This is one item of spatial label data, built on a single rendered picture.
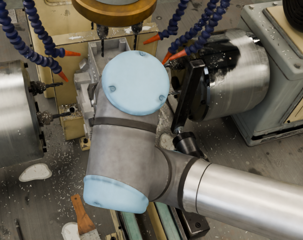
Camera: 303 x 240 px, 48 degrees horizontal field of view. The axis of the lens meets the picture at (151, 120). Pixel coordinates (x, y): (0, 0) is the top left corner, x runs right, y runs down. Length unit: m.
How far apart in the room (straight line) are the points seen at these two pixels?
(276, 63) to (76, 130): 0.62
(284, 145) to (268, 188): 0.76
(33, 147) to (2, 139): 0.07
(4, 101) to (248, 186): 0.52
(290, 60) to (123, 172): 0.65
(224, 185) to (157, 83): 0.18
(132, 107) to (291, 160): 0.88
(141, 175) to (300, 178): 0.83
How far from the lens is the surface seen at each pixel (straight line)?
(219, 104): 0.92
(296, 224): 0.50
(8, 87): 0.79
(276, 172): 1.19
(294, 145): 1.29
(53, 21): 1.00
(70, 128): 1.07
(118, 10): 0.69
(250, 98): 0.97
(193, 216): 0.97
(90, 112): 0.84
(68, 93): 1.03
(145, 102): 0.44
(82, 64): 0.93
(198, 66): 0.73
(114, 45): 0.92
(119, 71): 0.45
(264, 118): 1.09
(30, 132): 0.79
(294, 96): 1.07
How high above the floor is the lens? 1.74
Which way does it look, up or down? 54 degrees down
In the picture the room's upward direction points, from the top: 11 degrees clockwise
